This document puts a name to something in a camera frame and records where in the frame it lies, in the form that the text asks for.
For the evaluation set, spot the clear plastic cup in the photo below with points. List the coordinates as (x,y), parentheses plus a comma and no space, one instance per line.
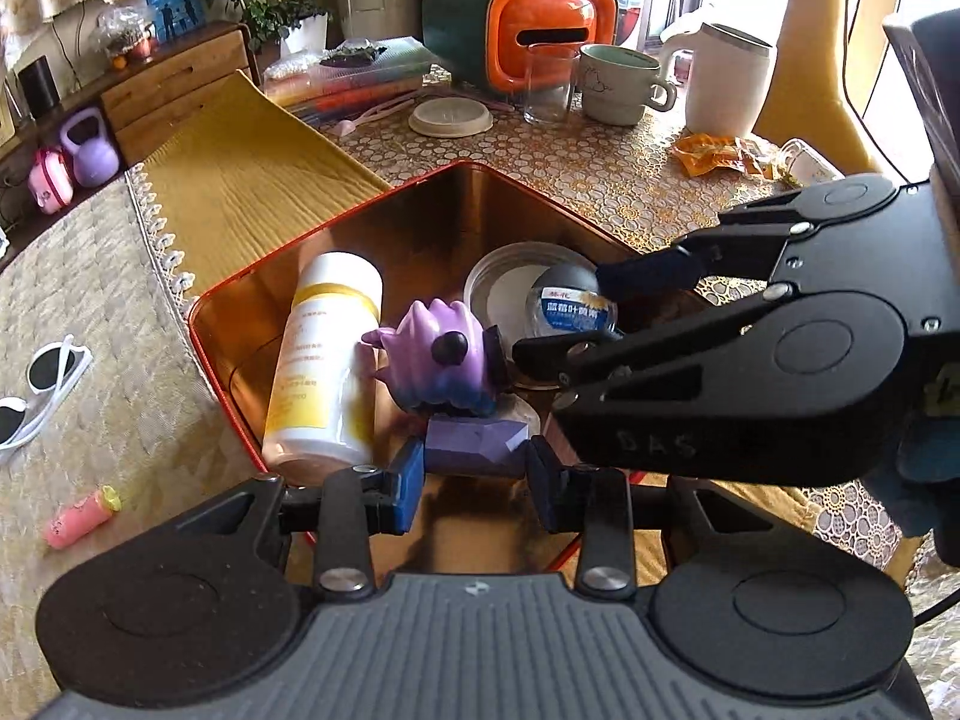
(810,161)

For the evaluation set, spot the orange snack wrapper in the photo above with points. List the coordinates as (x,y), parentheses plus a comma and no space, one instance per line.
(712,154)

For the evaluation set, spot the white electric kettle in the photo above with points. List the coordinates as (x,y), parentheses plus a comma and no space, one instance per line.
(727,79)

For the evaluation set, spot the potted green plant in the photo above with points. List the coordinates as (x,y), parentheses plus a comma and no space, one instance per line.
(262,0)

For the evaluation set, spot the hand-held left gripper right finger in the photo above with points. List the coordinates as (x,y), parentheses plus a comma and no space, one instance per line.
(544,487)

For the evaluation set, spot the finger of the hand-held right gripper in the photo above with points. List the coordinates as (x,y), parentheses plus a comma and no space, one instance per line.
(645,274)
(547,354)

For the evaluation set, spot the beige lace-trimmed cloth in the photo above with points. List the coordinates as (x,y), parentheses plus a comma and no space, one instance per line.
(112,285)

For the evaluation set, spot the white sunglasses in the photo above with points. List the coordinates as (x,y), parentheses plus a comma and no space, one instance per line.
(45,382)

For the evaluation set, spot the green and orange tissue box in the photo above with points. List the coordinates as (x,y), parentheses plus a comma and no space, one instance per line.
(525,22)

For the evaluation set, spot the black speaker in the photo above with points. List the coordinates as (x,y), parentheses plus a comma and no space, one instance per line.
(39,90)

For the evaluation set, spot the dark small packet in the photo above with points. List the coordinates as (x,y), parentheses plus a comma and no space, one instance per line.
(352,56)

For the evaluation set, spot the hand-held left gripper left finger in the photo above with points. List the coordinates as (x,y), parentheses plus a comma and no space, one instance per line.
(409,491)

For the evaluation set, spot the white round lid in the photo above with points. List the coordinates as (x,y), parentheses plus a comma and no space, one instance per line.
(450,116)

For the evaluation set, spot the purple toy figure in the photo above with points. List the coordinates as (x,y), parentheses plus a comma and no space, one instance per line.
(427,360)

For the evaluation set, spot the small jar blue label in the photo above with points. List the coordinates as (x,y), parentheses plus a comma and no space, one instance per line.
(570,311)

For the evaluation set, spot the red metal tin box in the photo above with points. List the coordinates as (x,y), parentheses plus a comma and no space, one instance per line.
(450,202)

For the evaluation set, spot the pink plastic spoon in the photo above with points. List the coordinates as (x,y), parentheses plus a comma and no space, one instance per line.
(375,114)

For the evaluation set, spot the white bottle yellow label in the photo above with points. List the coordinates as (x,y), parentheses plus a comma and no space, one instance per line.
(322,360)

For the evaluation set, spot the blue printed box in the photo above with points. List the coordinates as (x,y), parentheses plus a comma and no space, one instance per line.
(174,7)

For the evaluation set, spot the round white-lidded container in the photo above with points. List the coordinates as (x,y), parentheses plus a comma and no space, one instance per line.
(495,292)

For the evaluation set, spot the clear drinking glass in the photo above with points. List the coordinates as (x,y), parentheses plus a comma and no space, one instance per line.
(547,82)

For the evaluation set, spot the pale green mug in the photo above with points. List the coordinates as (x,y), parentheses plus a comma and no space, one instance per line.
(615,86)

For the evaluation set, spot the person's right hand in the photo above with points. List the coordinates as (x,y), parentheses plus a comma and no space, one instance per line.
(934,472)

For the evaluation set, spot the wooden cabinet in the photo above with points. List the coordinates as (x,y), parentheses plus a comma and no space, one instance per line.
(172,90)

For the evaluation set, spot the clear plastic bag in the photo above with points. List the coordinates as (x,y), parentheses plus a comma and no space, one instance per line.
(124,34)

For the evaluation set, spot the pink tube yellow cap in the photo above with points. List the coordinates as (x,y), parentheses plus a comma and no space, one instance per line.
(75,519)

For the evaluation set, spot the gold lace tablecloth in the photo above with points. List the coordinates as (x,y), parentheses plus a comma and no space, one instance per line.
(600,180)

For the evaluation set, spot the purple kettlebell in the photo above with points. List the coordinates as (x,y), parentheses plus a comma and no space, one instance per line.
(94,157)

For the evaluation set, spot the pink kettlebell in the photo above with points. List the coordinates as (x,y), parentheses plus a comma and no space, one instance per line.
(51,184)

